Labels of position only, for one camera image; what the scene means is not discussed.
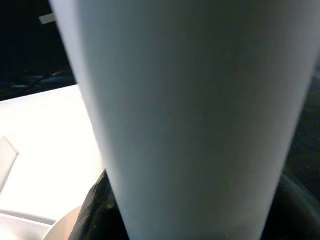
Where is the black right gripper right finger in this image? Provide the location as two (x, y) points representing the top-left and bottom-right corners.
(259, 174), (320, 240)

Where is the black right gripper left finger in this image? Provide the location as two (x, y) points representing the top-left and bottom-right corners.
(70, 168), (126, 240)

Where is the white plastic table top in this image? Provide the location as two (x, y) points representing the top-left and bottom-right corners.
(0, 84), (118, 240)

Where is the white plastic table leg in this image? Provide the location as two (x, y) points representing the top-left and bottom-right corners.
(48, 0), (320, 240)

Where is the silver door handle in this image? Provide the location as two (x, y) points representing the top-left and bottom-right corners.
(39, 13), (57, 25)

